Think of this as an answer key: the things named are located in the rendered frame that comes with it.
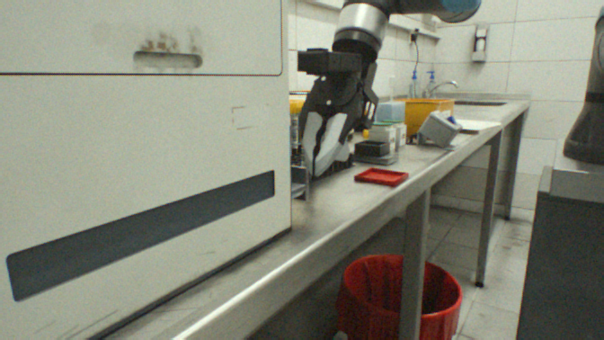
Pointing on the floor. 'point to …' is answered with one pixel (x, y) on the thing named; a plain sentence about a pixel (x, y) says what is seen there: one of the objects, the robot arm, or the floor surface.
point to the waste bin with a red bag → (386, 308)
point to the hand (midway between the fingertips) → (314, 165)
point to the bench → (339, 244)
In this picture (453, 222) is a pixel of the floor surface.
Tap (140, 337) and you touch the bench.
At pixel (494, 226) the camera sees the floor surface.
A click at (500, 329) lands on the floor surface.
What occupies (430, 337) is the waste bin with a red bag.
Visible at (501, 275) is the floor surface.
